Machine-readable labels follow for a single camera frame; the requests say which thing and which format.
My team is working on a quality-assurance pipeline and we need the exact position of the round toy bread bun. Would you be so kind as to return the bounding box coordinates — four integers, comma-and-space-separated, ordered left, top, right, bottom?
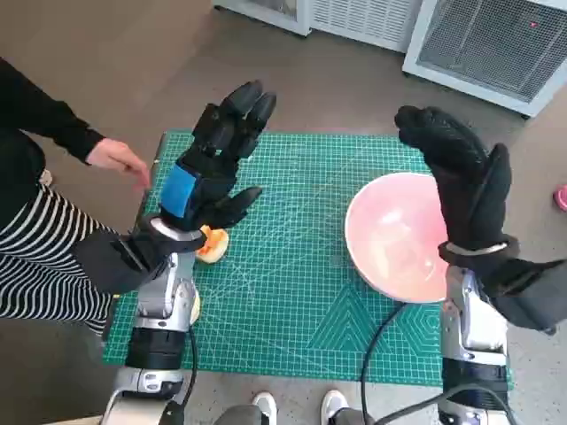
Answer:
190, 290, 204, 327

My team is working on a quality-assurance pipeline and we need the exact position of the long grilled toy bread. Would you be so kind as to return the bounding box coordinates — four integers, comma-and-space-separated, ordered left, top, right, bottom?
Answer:
194, 224, 230, 266

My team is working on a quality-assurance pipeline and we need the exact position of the pink bowl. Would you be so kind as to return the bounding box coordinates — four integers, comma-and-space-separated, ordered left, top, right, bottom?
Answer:
344, 172, 451, 305

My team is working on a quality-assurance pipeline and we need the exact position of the dark grey leg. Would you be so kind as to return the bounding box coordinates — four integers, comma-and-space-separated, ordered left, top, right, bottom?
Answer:
331, 406, 377, 425
214, 405, 267, 425

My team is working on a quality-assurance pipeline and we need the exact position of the white shoe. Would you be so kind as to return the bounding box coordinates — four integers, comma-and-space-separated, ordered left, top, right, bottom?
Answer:
252, 391, 278, 425
321, 389, 349, 425

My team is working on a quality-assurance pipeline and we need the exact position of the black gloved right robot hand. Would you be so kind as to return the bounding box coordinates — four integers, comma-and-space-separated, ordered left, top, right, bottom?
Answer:
393, 104, 513, 251

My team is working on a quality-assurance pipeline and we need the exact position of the white cabinet with vent slats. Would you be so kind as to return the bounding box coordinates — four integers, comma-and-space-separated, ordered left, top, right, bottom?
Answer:
307, 0, 426, 55

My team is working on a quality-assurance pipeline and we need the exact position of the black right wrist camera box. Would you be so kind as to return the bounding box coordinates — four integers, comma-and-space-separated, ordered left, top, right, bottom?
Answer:
480, 259, 567, 334

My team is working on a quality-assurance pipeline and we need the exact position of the white cabinet with glass door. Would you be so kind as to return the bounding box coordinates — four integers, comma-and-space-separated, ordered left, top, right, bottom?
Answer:
211, 0, 311, 37

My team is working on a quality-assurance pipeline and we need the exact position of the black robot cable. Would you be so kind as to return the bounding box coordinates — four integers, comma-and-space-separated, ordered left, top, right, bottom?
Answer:
367, 382, 518, 425
360, 305, 404, 425
175, 325, 200, 408

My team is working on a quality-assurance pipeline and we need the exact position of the green cutting mat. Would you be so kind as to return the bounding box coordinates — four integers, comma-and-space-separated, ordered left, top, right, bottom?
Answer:
102, 128, 515, 390

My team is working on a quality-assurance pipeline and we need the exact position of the white cabinet with mesh door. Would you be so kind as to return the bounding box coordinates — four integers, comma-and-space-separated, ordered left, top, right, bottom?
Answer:
401, 0, 567, 119

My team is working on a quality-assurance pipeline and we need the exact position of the person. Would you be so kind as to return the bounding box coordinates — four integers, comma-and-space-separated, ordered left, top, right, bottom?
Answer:
0, 57, 151, 338

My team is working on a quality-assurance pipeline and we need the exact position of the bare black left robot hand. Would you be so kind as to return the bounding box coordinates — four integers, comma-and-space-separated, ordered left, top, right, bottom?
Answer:
157, 79, 279, 234

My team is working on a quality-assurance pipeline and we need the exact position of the person's hand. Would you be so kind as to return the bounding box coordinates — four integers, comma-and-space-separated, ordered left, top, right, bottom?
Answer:
86, 137, 151, 192

